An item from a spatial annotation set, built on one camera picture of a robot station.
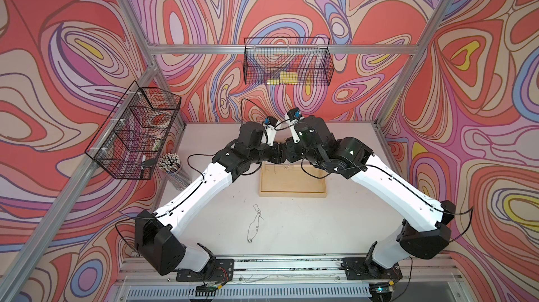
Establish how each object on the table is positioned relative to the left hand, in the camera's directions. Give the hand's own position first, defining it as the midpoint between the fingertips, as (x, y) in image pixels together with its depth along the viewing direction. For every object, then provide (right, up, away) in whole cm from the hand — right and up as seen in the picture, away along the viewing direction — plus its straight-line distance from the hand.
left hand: (290, 149), depth 72 cm
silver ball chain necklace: (-14, -32, +12) cm, 37 cm away
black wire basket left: (-57, +2, +1) cm, 57 cm away
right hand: (-1, +1, -4) cm, 4 cm away
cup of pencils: (-47, -6, +9) cm, 48 cm away
